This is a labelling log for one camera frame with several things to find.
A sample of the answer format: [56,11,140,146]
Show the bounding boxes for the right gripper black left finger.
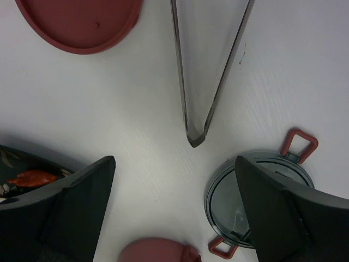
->
[1,156,116,261]

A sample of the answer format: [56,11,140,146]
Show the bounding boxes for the metal food tongs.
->
[170,1,255,148]

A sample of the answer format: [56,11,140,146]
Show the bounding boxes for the pink bowl with handles right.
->
[117,237,202,262]

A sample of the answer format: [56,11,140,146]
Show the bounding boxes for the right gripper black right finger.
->
[235,156,348,261]

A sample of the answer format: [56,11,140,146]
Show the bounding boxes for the orange shrimp food piece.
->
[7,170,57,187]

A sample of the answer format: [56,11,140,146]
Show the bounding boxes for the dark red lid right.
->
[16,0,143,55]

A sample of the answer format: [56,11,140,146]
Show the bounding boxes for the black floral square plate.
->
[1,145,74,204]

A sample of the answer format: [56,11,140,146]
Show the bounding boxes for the grey transparent lid red handles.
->
[204,128,318,259]

